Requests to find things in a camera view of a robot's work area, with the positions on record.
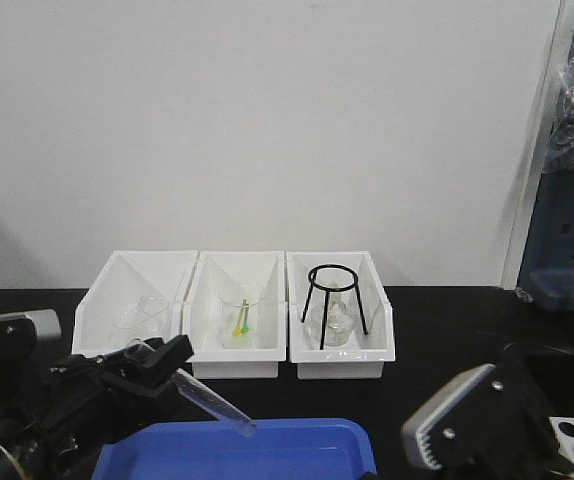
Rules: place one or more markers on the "clear glass test tube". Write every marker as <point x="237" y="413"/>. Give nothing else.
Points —
<point x="200" y="395"/>

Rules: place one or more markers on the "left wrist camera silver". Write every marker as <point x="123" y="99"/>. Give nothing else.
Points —
<point x="25" y="329"/>

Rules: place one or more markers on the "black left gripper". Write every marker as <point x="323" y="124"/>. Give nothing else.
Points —
<point x="94" y="401"/>

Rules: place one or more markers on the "left white storage bin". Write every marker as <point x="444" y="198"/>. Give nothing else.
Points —
<point x="137" y="295"/>

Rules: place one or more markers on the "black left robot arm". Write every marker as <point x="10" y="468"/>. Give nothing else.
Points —
<point x="23" y="388"/>

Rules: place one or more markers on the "beaker with yellow green droppers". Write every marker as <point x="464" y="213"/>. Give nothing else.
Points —
<point x="240" y="317"/>

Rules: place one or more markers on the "black sink basin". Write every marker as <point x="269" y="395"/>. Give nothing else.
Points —
<point x="550" y="368"/>

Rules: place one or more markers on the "white storage bin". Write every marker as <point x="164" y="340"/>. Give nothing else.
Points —
<point x="364" y="356"/>
<point x="137" y="295"/>
<point x="223" y="273"/>

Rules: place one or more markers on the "middle white storage bin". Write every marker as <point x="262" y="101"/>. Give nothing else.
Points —
<point x="223" y="273"/>

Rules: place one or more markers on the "glass flask under tripod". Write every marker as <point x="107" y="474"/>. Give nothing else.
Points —
<point x="328" y="319"/>

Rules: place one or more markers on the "blue plastic tray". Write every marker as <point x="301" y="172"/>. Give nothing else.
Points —
<point x="294" y="448"/>

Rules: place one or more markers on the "right white storage bin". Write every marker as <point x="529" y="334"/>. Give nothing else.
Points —
<point x="364" y="356"/>

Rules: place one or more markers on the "clear beaker in left bin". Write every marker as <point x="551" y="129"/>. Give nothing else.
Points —
<point x="147" y="318"/>

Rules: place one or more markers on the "blue grey pegboard drying rack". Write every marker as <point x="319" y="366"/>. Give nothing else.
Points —
<point x="546" y="276"/>

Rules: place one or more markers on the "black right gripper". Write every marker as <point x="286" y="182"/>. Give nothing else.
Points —
<point x="502" y="431"/>

